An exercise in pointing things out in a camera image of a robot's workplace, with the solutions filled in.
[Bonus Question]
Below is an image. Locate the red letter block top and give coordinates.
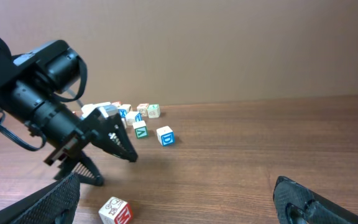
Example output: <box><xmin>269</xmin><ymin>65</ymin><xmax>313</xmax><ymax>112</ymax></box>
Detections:
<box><xmin>111</xmin><ymin>101</ymin><xmax>122</xmax><ymax>108</ymax></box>

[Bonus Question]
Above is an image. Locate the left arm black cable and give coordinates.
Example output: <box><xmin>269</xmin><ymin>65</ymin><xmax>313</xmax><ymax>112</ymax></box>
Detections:
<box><xmin>65</xmin><ymin>88</ymin><xmax>85</xmax><ymax>108</ymax></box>

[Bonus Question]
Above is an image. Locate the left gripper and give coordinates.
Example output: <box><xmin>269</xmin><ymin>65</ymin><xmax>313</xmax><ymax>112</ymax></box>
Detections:
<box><xmin>44</xmin><ymin>107</ymin><xmax>138</xmax><ymax>187</ymax></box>

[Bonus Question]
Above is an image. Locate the blue D letter block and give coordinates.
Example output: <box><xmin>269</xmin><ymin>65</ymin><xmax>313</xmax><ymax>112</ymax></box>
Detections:
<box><xmin>156</xmin><ymin>126</ymin><xmax>175</xmax><ymax>146</ymax></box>

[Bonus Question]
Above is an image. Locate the green letter A block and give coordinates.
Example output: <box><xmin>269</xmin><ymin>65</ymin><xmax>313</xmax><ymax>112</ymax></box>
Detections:
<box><xmin>147</xmin><ymin>104</ymin><xmax>161</xmax><ymax>118</ymax></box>

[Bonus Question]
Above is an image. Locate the green edged block middle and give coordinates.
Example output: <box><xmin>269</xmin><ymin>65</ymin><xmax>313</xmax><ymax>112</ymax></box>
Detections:
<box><xmin>126</xmin><ymin>111</ymin><xmax>142</xmax><ymax>126</ymax></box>

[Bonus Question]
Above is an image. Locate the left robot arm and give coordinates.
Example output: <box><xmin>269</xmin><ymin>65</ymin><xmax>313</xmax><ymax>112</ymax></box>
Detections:
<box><xmin>0</xmin><ymin>39</ymin><xmax>138</xmax><ymax>186</ymax></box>

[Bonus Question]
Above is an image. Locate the blue X letter block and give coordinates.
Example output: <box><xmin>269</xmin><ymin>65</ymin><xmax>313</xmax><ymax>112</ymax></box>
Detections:
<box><xmin>118</xmin><ymin>104</ymin><xmax>132</xmax><ymax>118</ymax></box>

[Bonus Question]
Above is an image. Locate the green Z letter block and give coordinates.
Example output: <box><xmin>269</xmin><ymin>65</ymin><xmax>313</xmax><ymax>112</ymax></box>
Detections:
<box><xmin>132</xmin><ymin>121</ymin><xmax>149</xmax><ymax>139</ymax></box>

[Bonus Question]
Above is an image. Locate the red M letter block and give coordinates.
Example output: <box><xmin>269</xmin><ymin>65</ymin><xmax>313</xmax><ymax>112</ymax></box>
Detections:
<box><xmin>98</xmin><ymin>197</ymin><xmax>134</xmax><ymax>224</ymax></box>

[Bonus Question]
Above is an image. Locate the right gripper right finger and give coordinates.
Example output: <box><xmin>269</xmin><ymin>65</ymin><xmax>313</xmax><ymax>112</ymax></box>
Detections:
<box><xmin>273</xmin><ymin>176</ymin><xmax>358</xmax><ymax>224</ymax></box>

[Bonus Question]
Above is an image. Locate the red number 6 block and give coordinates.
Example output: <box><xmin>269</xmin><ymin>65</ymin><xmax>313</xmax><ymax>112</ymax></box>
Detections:
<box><xmin>137</xmin><ymin>103</ymin><xmax>149</xmax><ymax>117</ymax></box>

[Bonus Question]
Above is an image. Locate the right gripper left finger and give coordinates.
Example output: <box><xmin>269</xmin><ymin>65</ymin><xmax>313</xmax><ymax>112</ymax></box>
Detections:
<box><xmin>0</xmin><ymin>173</ymin><xmax>80</xmax><ymax>224</ymax></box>

